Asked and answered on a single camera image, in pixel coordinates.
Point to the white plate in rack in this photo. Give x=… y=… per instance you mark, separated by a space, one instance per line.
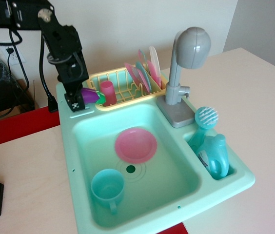
x=155 y=60

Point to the pink toy cup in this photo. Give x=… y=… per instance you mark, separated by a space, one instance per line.
x=107 y=88

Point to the pink rear plate in rack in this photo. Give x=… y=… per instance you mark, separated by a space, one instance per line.
x=149 y=67

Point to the teal toy mug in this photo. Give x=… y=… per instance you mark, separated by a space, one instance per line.
x=107 y=186

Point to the teal dish brush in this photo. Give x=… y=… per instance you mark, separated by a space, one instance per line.
x=206 y=118

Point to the mint green toy sink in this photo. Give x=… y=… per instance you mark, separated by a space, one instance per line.
x=167 y=189

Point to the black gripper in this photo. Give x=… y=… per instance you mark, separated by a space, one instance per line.
x=72 y=72

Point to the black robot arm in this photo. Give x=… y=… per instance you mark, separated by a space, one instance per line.
x=65 y=49

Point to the grey toy faucet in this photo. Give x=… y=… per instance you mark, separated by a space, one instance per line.
x=190 y=50

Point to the white wall outlet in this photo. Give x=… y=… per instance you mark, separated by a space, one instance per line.
x=13 y=56

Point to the yellow dish rack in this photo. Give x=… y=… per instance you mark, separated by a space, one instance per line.
x=126 y=90

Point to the teal detergent bottle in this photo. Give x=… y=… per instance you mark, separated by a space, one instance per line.
x=214 y=156

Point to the pink toy plate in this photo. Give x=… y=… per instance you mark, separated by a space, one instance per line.
x=135 y=145

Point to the teal plate in rack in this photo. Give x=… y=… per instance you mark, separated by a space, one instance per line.
x=145 y=76

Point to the pink plate in rack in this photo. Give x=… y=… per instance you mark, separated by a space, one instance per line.
x=137 y=77
x=149 y=67

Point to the red board under table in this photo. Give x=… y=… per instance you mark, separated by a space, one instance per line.
x=27 y=123

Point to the purple toy eggplant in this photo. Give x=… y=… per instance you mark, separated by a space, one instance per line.
x=92 y=96

